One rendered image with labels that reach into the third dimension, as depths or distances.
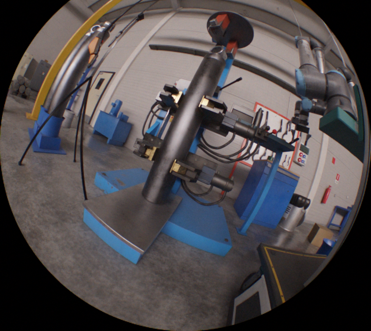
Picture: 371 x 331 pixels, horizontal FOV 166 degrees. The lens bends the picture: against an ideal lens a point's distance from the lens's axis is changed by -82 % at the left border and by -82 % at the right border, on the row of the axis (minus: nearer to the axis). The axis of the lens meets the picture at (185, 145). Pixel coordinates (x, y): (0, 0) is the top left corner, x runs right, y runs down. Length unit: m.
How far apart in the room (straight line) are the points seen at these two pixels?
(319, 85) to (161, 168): 1.06
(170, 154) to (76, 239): 0.78
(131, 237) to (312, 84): 1.10
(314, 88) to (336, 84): 0.14
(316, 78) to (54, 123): 2.02
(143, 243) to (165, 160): 0.55
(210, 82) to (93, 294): 1.37
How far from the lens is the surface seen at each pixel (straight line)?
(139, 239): 0.66
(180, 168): 0.82
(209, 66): 1.11
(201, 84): 1.00
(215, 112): 0.84
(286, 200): 2.26
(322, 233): 2.71
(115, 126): 3.03
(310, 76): 0.76
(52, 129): 1.59
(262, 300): 0.57
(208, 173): 0.98
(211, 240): 0.96
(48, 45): 11.12
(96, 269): 0.68
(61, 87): 1.58
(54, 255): 0.71
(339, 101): 0.71
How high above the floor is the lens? 0.61
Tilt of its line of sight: 1 degrees up
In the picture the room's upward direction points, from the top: 24 degrees clockwise
